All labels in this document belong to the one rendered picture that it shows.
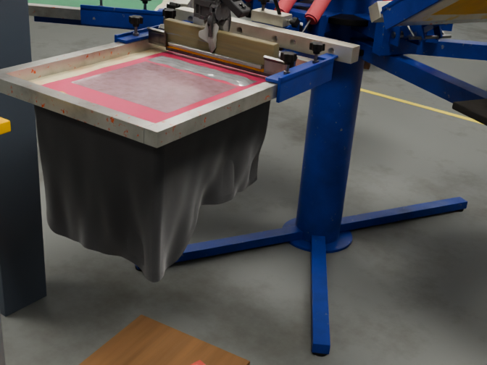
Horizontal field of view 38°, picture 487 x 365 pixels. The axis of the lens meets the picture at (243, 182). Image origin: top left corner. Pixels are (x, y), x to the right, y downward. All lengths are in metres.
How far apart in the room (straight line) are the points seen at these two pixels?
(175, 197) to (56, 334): 0.95
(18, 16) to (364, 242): 1.76
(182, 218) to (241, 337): 0.80
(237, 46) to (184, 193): 0.51
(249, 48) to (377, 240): 1.44
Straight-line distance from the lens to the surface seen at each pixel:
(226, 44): 2.09
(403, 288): 2.91
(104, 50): 2.14
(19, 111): 2.36
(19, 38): 2.31
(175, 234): 1.84
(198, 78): 2.00
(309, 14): 2.44
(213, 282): 2.79
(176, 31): 2.21
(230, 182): 1.96
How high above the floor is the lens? 1.54
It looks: 25 degrees down
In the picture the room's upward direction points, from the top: 4 degrees clockwise
